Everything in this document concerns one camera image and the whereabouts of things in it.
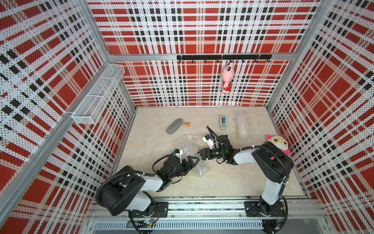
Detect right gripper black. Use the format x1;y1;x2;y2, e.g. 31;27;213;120
194;148;225;160

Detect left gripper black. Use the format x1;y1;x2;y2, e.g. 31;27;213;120
168;156;200;180

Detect bubble wrap sheet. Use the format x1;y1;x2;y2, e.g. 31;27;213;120
233;110;252;142
174;135;200;160

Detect clear glass vase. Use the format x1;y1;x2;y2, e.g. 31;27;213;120
186;146;208;177

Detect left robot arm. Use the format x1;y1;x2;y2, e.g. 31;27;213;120
95;151;200;217

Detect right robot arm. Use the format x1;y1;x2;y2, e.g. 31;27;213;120
198;127;294;216

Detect grey oval case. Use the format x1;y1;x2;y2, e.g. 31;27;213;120
166;118;183;135

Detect pink white owl plush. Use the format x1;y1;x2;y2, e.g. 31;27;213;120
267;135;290;156

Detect hanging pink plush toy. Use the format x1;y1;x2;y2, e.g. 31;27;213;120
221;62;235;94

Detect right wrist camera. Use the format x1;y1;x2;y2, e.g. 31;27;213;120
203;134;216;150

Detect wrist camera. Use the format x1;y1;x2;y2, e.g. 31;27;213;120
172;149;183;158
203;134;216;150

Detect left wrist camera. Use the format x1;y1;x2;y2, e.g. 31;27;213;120
172;149;183;158

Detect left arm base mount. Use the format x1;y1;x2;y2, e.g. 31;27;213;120
130;202;169;218

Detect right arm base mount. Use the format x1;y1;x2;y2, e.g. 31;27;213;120
244;201;286;218

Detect black hook rail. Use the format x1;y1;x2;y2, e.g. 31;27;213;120
176;54;272;61

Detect white wire mesh basket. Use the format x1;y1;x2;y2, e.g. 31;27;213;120
72;64;125;125

